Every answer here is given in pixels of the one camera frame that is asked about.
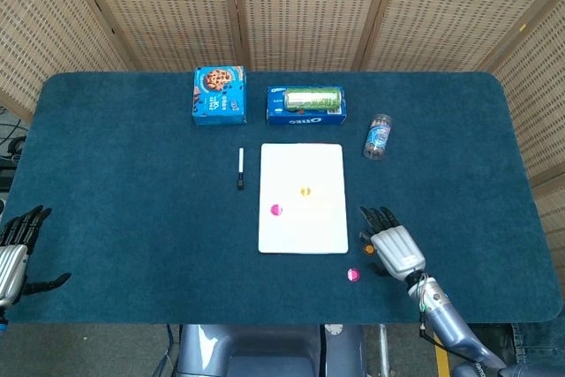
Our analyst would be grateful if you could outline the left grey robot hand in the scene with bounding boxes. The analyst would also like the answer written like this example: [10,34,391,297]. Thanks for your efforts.
[0,204,72,310]

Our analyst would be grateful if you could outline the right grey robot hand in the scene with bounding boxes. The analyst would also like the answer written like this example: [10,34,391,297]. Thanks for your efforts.
[358,206,427,282]

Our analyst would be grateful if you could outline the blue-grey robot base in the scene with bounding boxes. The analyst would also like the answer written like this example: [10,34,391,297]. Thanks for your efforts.
[175,323,367,377]

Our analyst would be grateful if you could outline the white magnetic whiteboard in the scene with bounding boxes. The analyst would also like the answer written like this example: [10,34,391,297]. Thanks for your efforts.
[257,142,350,255]

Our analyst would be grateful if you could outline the grey metal table leg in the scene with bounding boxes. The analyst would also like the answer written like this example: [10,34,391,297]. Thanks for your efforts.
[378,323,390,377]

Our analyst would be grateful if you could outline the clear plastic snack jar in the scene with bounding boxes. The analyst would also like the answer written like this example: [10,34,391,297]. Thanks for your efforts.
[362,113,395,161]

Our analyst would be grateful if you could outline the blue carpet table mat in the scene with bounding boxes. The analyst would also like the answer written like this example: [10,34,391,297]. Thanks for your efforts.
[0,71,564,325]

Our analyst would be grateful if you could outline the blue Oreo box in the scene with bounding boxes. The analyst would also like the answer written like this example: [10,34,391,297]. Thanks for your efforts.
[265,85,348,127]

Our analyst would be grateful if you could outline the green drink can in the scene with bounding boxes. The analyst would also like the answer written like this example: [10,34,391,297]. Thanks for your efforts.
[283,87,344,111]

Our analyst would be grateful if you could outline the blue chocolate chip cookie box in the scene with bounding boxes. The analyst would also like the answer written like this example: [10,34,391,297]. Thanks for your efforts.
[191,65,248,127]

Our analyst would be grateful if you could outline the woven bamboo folding screen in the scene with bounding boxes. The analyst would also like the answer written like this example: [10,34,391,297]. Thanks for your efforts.
[0,0,565,241]

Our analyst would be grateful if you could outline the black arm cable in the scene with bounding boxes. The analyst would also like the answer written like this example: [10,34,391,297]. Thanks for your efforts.
[418,301,504,372]

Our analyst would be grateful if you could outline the black floor cables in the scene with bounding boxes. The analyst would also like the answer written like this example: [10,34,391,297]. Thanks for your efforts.
[0,105,30,162]

